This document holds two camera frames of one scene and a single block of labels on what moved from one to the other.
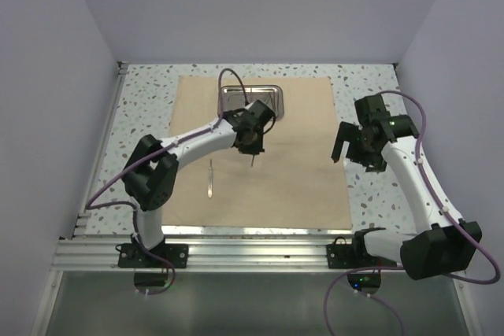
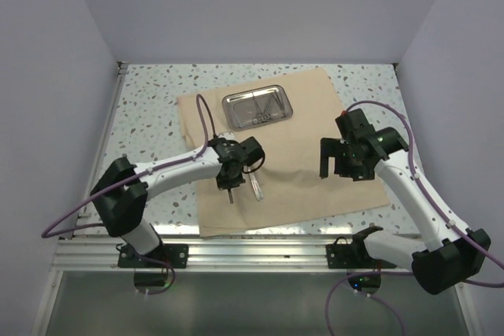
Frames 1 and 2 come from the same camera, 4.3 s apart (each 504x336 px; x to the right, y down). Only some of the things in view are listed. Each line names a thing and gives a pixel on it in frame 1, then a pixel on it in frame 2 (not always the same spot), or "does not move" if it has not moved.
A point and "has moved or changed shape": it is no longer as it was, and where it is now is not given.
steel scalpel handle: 210,188 to 258,194
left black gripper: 253,149 to 235,182
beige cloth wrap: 298,182 has moved or changed shape
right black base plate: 342,256 does not move
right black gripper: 374,162 to 333,147
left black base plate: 133,255 does not move
